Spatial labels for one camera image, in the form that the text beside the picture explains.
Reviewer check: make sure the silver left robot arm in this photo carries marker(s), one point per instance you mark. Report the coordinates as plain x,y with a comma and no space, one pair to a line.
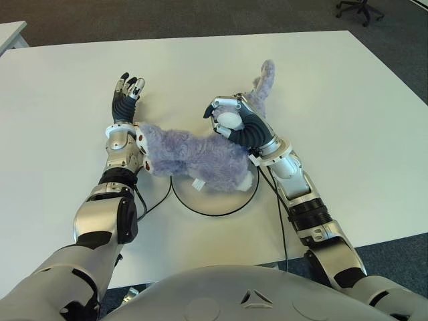
97,214

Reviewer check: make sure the white plate black rim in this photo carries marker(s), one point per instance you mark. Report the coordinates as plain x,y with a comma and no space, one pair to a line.
217,200

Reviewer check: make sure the purple plush bunny doll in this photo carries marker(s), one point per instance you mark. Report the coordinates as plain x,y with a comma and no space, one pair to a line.
200,157

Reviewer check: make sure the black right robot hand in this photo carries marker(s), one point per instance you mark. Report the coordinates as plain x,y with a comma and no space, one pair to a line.
254,130

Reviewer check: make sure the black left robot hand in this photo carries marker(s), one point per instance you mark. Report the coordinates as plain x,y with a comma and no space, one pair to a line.
124,107

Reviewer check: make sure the silver robot torso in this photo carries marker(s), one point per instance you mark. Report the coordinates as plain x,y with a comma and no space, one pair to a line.
247,294

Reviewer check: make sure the black office chair base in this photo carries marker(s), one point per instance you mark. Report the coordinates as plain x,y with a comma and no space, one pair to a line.
361,10

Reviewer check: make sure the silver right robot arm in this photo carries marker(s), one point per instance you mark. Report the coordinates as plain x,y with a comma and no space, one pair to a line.
311,207

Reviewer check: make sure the grey side table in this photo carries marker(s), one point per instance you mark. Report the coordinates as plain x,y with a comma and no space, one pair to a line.
10,36

